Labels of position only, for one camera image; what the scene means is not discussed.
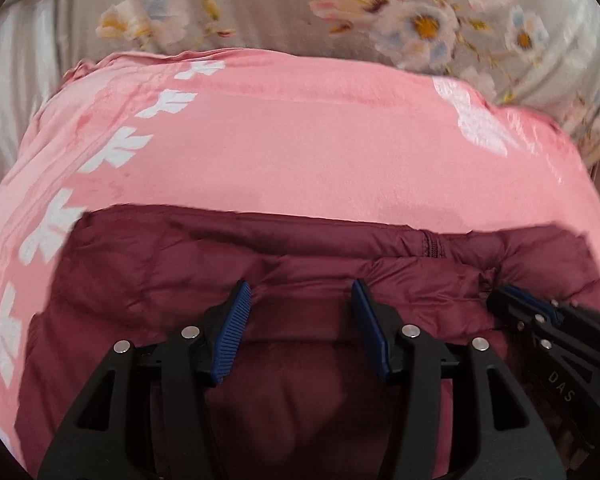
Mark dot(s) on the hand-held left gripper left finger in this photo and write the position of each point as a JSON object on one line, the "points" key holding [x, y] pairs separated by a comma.
{"points": [[227, 335]]}

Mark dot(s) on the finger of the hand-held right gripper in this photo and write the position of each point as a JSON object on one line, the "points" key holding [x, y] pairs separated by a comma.
{"points": [[535, 302], [545, 347]]}

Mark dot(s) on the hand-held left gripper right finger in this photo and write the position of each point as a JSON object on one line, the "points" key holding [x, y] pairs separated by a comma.
{"points": [[372, 332]]}

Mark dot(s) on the maroon puffer jacket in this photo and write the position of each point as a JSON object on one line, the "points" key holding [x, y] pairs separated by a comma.
{"points": [[290, 270]]}

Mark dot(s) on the pink printed blanket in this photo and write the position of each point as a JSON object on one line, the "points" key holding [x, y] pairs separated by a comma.
{"points": [[300, 150]]}

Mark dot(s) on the grey floral bed sheet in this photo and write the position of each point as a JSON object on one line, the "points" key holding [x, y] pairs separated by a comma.
{"points": [[330, 10]]}

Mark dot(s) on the white satin cloth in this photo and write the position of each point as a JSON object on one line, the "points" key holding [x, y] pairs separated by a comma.
{"points": [[15, 70]]}

